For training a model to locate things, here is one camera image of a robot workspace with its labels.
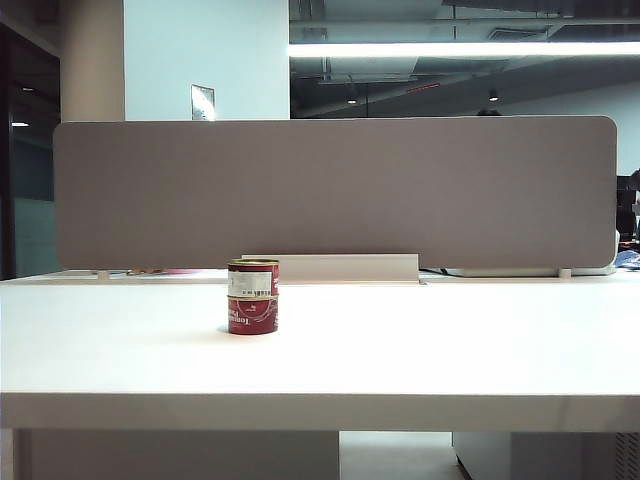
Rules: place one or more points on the tomato can with white label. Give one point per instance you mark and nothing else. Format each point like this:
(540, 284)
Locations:
(252, 277)

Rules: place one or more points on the red tomato can white lettering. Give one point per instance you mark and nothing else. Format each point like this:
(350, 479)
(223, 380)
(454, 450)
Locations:
(252, 317)

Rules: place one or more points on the grey-brown desk divider panel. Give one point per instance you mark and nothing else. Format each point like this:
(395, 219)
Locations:
(330, 190)

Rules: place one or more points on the orange item behind divider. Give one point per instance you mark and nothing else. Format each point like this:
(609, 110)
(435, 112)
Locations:
(145, 271)

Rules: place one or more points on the dark head behind divider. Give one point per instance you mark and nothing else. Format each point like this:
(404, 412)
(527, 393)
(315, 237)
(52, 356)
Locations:
(489, 112)

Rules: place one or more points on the blue cloth bundle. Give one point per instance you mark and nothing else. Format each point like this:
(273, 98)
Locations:
(629, 260)

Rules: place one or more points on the dark seated person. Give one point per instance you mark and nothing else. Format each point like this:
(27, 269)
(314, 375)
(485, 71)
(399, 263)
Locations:
(629, 205)

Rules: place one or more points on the small wall poster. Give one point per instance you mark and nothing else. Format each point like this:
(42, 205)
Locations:
(202, 102)

